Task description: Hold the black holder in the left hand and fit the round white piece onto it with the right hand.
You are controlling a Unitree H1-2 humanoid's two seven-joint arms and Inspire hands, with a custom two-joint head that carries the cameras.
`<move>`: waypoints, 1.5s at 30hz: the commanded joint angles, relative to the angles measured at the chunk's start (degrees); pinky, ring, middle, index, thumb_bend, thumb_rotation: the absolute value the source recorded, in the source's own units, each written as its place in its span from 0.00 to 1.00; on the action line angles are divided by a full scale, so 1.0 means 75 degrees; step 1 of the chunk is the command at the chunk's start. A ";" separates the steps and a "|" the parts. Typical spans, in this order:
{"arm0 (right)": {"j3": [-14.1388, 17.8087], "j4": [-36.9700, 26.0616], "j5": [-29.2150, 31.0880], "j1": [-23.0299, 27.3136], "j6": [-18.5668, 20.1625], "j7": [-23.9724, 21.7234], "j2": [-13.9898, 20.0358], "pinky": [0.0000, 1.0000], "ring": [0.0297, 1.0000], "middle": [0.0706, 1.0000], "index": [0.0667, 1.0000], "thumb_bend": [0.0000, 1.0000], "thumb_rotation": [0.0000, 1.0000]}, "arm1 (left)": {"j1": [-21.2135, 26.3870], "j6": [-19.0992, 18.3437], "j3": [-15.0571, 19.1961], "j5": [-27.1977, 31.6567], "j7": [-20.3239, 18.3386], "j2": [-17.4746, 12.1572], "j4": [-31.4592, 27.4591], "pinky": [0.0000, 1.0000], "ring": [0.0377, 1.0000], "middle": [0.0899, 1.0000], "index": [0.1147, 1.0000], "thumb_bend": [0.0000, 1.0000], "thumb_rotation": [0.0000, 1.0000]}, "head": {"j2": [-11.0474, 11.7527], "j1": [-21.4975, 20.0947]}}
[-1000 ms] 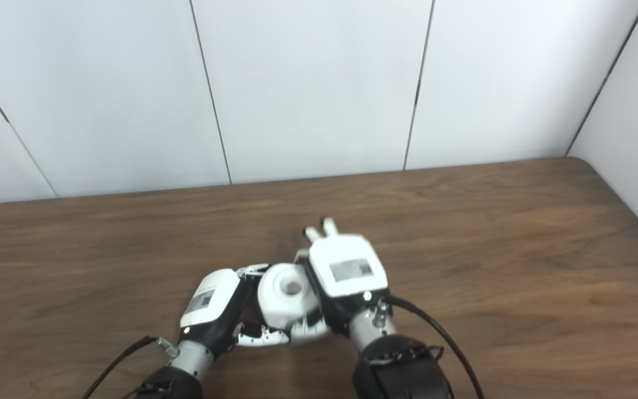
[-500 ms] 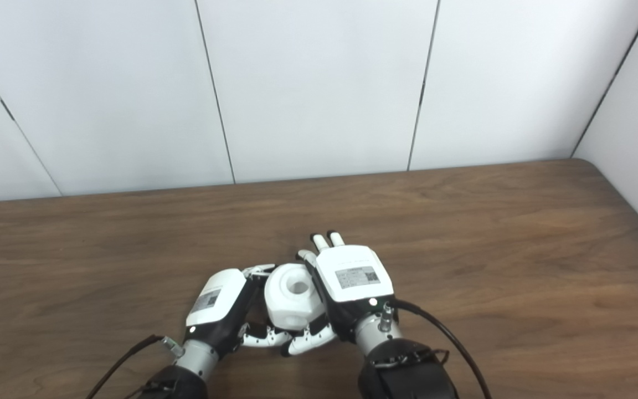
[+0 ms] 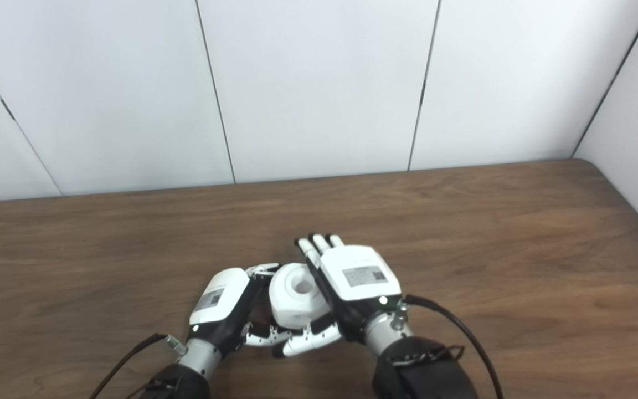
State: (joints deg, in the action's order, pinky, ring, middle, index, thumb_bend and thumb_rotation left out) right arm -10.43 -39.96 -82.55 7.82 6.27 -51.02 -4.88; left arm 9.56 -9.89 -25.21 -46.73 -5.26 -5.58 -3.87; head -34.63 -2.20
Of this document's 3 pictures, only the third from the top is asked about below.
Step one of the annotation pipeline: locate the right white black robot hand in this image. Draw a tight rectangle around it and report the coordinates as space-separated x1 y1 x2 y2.
273 233 403 359

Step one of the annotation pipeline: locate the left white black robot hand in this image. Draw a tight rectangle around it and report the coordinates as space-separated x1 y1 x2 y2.
186 263 289 358

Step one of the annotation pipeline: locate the white block with holes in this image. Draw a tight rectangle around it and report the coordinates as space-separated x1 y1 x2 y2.
268 264 332 329

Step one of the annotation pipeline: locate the right thin arm wire loop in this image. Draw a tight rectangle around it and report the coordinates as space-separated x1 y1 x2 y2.
391 345 465 366

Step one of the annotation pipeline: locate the thin arm wire loop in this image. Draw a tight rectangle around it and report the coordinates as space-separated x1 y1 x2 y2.
125 380 178 399
391 345 465 366

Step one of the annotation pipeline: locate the left thin arm wire loop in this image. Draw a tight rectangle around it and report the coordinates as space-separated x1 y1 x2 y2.
125 380 178 399

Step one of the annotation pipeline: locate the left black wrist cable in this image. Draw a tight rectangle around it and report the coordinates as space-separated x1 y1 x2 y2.
88 332 169 399

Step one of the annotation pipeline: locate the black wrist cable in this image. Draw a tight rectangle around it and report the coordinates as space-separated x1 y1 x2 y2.
405 295 505 399
88 332 169 399

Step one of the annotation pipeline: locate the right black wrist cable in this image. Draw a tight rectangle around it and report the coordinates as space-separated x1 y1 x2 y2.
405 295 505 399

